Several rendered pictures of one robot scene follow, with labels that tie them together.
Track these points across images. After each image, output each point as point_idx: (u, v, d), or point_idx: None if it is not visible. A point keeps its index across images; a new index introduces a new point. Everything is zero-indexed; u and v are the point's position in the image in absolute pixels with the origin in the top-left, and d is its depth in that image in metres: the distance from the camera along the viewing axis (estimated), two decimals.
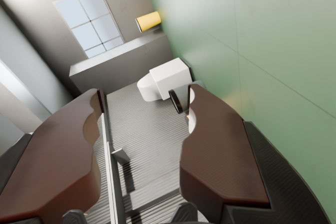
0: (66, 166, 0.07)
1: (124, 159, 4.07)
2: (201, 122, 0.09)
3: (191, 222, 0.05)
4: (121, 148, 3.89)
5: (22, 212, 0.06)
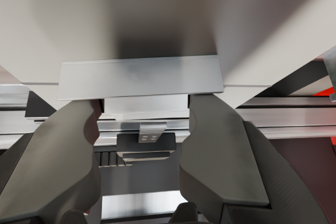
0: (66, 166, 0.07)
1: None
2: (201, 122, 0.09)
3: (191, 222, 0.05)
4: None
5: (22, 212, 0.06)
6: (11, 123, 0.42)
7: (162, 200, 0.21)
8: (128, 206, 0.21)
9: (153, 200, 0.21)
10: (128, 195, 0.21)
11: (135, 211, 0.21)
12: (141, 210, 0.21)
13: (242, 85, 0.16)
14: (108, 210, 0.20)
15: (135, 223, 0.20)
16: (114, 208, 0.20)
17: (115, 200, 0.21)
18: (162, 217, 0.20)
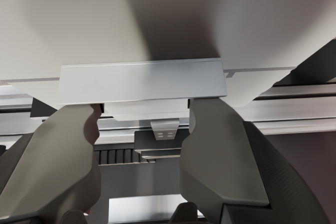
0: (66, 166, 0.07)
1: None
2: (201, 122, 0.09)
3: (191, 222, 0.05)
4: None
5: (22, 212, 0.06)
6: (37, 123, 0.44)
7: (174, 204, 0.19)
8: (136, 209, 0.19)
9: (164, 204, 0.19)
10: (136, 197, 0.19)
11: (144, 215, 0.19)
12: (150, 214, 0.19)
13: (256, 69, 0.13)
14: (115, 214, 0.19)
15: None
16: (122, 212, 0.19)
17: (123, 203, 0.19)
18: None
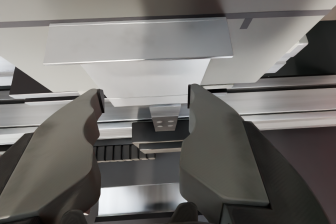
0: (66, 166, 0.07)
1: None
2: (201, 122, 0.09)
3: (191, 222, 0.05)
4: None
5: (22, 212, 0.06)
6: (29, 115, 0.42)
7: (175, 194, 0.17)
8: (131, 200, 0.16)
9: (163, 194, 0.17)
10: (131, 186, 0.17)
11: (140, 207, 0.16)
12: (147, 206, 0.16)
13: (279, 13, 0.10)
14: (106, 205, 0.16)
15: (139, 223, 0.15)
16: (114, 203, 0.16)
17: (115, 193, 0.17)
18: None
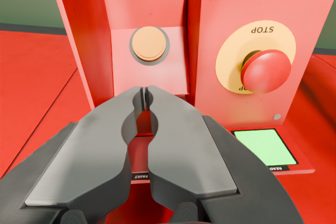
0: (100, 162, 0.07)
1: None
2: (163, 123, 0.09)
3: (191, 222, 0.05)
4: None
5: (54, 201, 0.06)
6: None
7: None
8: None
9: None
10: None
11: None
12: None
13: None
14: None
15: None
16: None
17: None
18: None
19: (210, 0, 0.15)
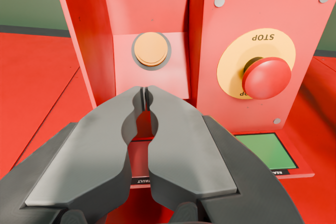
0: (100, 162, 0.07)
1: None
2: (163, 123, 0.09)
3: (191, 222, 0.05)
4: None
5: (54, 201, 0.06)
6: None
7: None
8: None
9: None
10: None
11: None
12: None
13: None
14: None
15: None
16: None
17: None
18: None
19: (212, 9, 0.16)
